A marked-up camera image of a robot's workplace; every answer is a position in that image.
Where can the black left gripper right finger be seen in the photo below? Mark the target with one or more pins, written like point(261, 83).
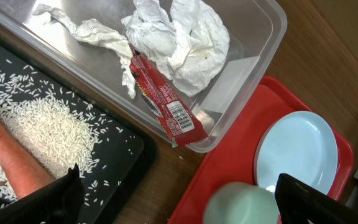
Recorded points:
point(299, 203)

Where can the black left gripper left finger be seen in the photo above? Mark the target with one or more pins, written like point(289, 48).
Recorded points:
point(58, 202)

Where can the orange carrot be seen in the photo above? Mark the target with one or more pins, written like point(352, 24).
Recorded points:
point(23, 171)

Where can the mint green bowl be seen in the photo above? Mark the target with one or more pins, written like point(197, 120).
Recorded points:
point(241, 203)

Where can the pile of white rice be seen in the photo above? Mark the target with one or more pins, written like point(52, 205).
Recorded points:
point(48, 133)

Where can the black food waste tray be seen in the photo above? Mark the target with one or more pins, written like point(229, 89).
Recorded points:
point(110, 149)

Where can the light blue plate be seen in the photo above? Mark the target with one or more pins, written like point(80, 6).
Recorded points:
point(300, 144)

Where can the red serving tray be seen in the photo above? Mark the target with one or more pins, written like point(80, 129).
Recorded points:
point(232, 160)

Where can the red snack wrapper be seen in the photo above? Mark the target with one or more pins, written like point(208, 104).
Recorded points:
point(179, 123)

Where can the twisted white tissue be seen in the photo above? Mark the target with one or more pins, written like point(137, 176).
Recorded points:
point(95, 33)

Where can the large crumpled white tissue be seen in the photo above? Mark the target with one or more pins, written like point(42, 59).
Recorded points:
point(189, 44)

